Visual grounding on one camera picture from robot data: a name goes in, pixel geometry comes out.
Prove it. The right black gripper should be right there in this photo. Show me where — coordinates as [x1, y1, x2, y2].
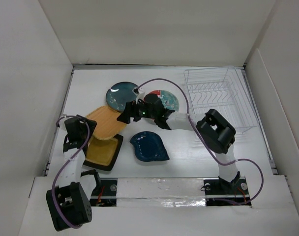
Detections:
[117, 98, 157, 124]

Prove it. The orange woven bamboo plate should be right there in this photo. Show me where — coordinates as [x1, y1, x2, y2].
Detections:
[86, 106, 127, 141]

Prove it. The round dark teal plate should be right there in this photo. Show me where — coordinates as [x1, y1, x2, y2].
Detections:
[106, 82, 137, 113]

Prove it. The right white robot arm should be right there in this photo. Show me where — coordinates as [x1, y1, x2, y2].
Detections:
[117, 94, 240, 193]

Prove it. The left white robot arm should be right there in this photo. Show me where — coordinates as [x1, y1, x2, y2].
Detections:
[46, 115, 102, 232]

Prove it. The black square plate yellow centre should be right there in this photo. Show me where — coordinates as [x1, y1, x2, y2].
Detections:
[84, 134, 123, 172]

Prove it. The dark blue shell-shaped plate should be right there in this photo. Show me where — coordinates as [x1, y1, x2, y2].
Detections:
[129, 131, 170, 162]

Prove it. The red and teal floral plate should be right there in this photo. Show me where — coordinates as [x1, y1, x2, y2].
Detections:
[150, 90, 179, 111]

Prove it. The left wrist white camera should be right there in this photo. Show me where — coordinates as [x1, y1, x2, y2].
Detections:
[56, 115, 68, 130]

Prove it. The wrist white camera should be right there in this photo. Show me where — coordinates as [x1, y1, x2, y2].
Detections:
[133, 87, 145, 104]
[56, 115, 68, 130]

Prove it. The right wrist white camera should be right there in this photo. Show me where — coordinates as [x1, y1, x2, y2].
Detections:
[133, 87, 145, 104]

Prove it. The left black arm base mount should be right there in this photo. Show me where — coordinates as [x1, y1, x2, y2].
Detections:
[90, 178, 118, 207]

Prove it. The white wire dish rack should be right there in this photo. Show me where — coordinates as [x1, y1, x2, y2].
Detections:
[184, 66, 259, 134]

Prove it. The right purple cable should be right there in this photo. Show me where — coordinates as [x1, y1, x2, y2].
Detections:
[136, 78, 265, 206]

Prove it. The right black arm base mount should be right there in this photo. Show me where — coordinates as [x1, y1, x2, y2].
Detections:
[200, 177, 250, 207]

